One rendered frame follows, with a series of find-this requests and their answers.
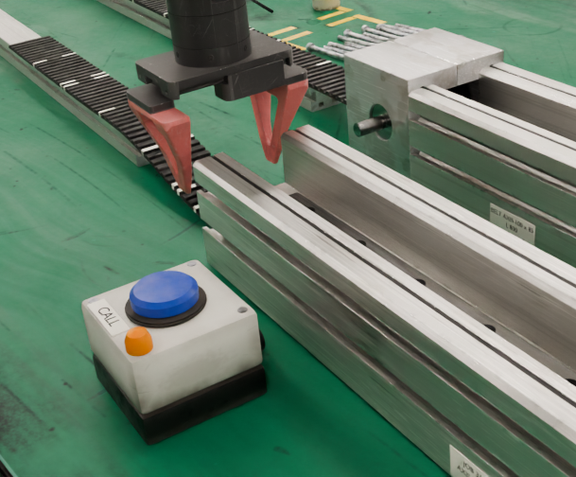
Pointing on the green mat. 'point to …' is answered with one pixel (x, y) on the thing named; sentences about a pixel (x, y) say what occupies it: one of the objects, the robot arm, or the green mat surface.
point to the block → (392, 144)
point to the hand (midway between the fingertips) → (228, 166)
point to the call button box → (178, 357)
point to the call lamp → (138, 342)
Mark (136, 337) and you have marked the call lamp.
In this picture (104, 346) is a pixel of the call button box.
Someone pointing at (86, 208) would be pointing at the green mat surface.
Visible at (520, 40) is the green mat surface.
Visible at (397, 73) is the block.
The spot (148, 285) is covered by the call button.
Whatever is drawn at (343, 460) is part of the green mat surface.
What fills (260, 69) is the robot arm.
